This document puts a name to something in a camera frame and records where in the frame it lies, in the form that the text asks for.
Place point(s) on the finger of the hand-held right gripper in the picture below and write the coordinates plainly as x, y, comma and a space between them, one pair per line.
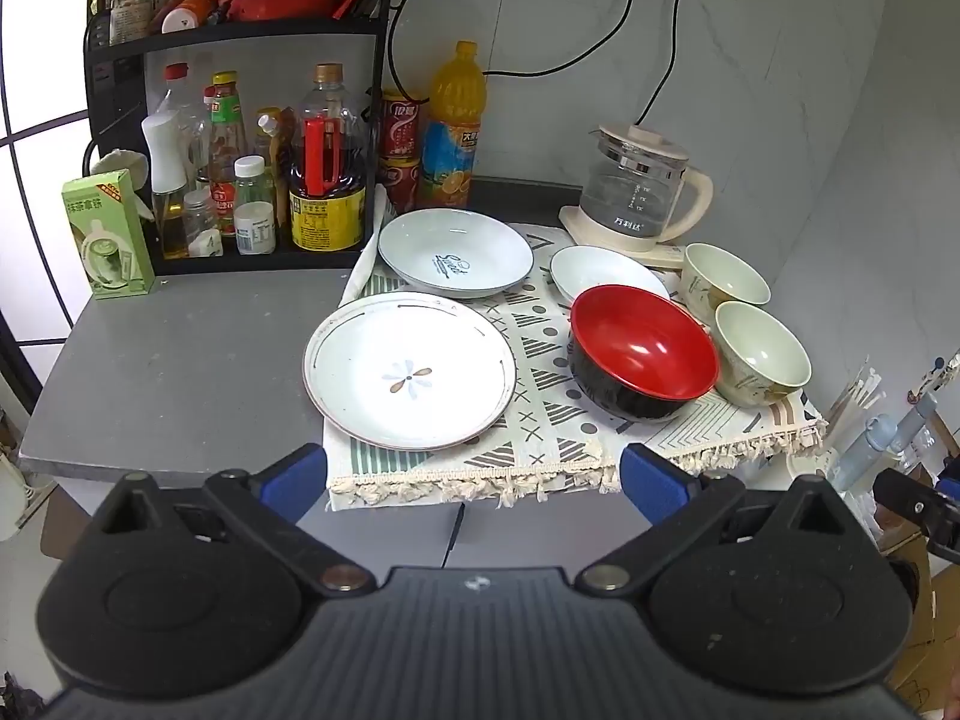
911, 502

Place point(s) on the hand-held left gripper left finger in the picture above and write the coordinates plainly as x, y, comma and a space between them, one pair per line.
296, 476

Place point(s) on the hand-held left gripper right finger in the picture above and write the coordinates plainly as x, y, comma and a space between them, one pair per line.
651, 489

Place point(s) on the red and black bowl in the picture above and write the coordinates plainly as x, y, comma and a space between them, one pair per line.
637, 345

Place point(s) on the cream ceramic bowl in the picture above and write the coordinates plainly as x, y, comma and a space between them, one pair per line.
761, 356
724, 277

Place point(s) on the white deep plate blue print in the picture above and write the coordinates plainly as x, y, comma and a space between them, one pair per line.
450, 240

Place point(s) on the blue grey bottle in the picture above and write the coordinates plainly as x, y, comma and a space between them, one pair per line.
870, 446

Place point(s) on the bundle of wrapped chopsticks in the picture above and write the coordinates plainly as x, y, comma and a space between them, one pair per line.
855, 405

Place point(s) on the white plate flower pattern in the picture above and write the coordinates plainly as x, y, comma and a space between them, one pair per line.
375, 360

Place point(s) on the cardboard box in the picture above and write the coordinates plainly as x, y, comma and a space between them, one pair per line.
930, 652

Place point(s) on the patterned fringed table mat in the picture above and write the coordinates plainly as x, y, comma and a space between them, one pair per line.
540, 360

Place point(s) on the small white plate blue rim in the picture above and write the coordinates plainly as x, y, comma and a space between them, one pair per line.
600, 270

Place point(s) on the small bottle white cap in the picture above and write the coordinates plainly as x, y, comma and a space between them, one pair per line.
253, 217

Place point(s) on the small glass jar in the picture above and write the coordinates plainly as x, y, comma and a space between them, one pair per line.
202, 229

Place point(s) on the cream kettle base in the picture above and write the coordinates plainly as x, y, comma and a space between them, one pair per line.
577, 225

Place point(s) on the green tea box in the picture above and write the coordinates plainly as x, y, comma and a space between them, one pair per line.
105, 240

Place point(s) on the yellowish squeeze bottle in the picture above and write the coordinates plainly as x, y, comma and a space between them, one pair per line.
271, 142

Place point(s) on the white cloth glove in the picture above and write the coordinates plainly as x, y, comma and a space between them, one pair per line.
120, 163

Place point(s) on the orange juice bottle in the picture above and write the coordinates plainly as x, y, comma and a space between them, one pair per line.
450, 142

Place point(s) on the clear bottle red cap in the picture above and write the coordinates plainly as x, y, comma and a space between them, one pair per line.
180, 94

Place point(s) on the black metal rack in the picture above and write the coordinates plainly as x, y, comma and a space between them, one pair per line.
225, 31

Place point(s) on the glass jar on rack shelf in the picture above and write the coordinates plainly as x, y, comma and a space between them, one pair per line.
135, 15

